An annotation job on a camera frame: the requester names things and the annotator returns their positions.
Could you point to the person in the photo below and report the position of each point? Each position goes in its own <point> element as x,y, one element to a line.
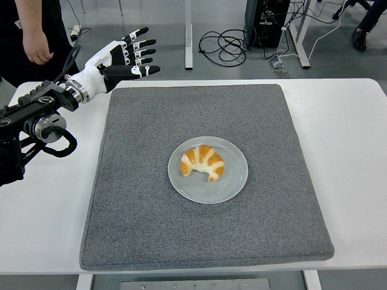
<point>12,60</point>

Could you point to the black office chair base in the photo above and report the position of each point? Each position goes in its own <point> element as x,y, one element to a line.
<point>352,4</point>

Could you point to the white table leg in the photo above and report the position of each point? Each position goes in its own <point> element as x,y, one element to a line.
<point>313,281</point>
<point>83,283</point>

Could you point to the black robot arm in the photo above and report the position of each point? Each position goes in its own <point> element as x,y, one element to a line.
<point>39,102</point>

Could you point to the white power strip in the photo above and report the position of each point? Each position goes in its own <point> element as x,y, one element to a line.
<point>75,32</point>

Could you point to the white name badge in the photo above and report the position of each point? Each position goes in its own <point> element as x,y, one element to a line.
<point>19,24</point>

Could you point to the pale grey round plate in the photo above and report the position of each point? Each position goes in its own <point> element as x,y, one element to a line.
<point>232,184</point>

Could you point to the grey fabric mat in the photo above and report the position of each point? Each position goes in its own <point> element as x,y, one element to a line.
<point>211,235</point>

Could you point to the black computer tower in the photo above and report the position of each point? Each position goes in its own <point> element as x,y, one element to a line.
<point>263,30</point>

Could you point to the grey metal plate with screws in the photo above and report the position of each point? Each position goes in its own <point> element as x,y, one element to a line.
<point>196,284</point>

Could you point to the person's forearm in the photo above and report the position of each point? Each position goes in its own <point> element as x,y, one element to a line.
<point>28,15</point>

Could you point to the straight white desk leg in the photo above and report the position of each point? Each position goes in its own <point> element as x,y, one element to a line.
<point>188,18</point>

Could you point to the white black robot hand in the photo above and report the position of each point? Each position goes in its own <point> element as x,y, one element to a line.
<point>93,77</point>

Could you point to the seated person's leg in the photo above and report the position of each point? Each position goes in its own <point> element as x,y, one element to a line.
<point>359,39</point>

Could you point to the silver floor socket box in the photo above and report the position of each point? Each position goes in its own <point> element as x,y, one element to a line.
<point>277,65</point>

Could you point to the golden croissant bread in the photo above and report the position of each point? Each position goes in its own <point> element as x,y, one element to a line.
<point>202,160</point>

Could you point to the person's hand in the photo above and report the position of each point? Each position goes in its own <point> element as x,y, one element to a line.
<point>37,48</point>

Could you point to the slanted white desk leg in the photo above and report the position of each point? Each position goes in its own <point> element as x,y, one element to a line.
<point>302,51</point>

